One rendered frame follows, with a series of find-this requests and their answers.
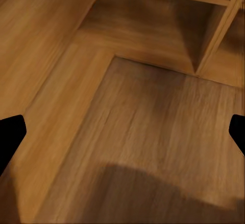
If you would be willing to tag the bookcase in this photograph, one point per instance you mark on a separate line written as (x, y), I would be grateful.
(52, 83)
(175, 35)
(226, 61)

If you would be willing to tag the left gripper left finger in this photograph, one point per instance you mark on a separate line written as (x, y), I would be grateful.
(12, 132)

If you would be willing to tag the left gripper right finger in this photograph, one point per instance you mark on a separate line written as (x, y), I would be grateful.
(237, 131)

